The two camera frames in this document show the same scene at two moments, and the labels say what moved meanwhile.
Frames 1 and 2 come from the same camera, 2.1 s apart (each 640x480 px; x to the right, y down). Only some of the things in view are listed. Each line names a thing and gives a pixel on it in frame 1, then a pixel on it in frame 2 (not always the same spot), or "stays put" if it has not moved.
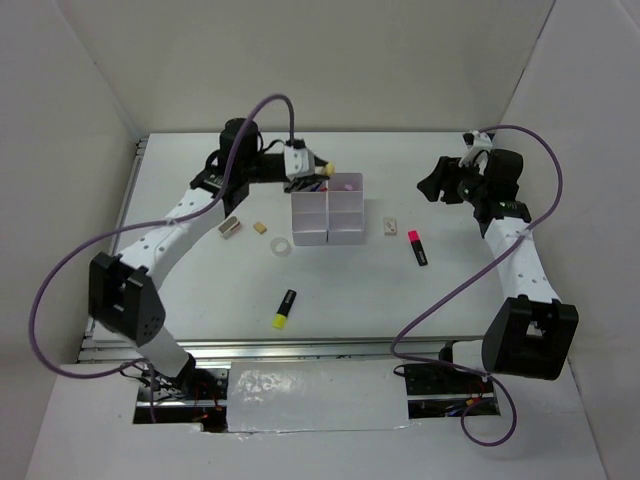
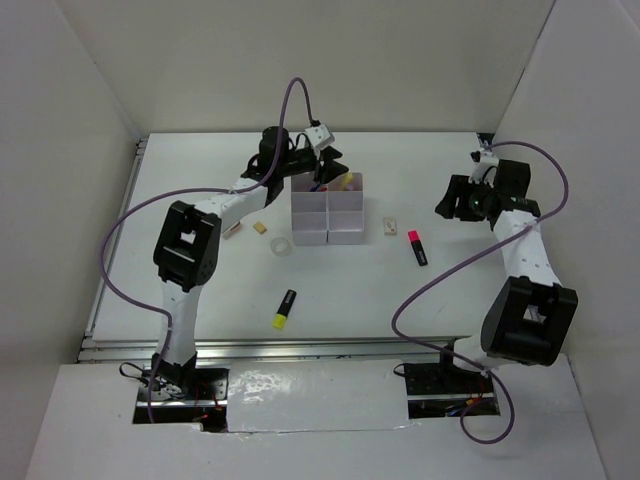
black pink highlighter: [417, 247] stays put
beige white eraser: [390, 226] stays put
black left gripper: [299, 181] → [330, 168]
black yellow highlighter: [279, 319] stays put
